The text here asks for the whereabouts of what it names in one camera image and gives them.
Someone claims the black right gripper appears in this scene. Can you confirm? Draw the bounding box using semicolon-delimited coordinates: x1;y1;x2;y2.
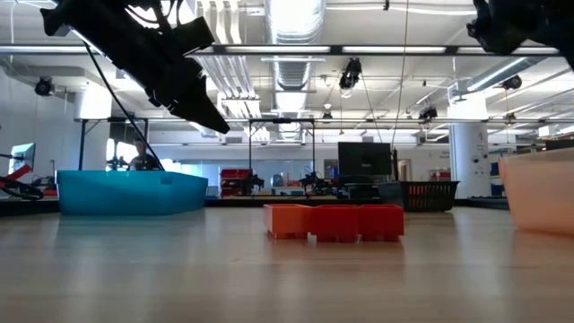
465;0;546;56

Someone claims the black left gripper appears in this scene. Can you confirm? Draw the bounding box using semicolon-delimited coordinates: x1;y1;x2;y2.
134;31;230;135

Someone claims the light red toy block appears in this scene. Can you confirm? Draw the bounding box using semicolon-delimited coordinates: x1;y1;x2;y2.
262;204;314;240

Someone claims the red storage shelf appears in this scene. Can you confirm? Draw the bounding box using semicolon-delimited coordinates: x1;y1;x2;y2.
219;168;253;198

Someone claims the person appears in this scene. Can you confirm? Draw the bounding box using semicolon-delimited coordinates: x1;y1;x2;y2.
128;138;161;172

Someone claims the blue plastic bin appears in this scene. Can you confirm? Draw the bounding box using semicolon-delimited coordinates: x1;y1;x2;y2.
56;170;210;216

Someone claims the white round column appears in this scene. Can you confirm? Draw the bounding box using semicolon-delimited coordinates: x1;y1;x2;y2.
448;92;491;199

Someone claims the large black monitor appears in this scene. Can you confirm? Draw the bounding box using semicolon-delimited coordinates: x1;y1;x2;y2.
337;141;393;177

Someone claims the translucent orange plastic bin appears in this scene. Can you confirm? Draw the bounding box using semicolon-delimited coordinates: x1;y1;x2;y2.
498;147;574;238

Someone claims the small lit monitor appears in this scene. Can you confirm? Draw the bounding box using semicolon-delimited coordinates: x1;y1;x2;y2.
7;142;37;176

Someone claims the black slotted basket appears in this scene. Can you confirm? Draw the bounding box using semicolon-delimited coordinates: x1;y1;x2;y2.
397;179;461;213

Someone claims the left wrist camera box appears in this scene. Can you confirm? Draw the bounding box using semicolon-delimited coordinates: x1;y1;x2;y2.
172;16;216;57

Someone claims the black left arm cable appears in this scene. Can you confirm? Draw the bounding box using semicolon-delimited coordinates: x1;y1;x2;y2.
82;40;166;172

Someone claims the distant black rig frame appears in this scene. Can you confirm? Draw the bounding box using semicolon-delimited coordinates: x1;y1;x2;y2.
248;118;316;198
78;117;150;171

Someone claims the black aluminium rig frame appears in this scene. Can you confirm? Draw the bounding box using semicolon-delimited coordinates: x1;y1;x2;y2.
0;196;510;217

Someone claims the silver ceiling duct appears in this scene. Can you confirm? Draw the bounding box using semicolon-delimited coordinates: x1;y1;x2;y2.
265;0;327;141

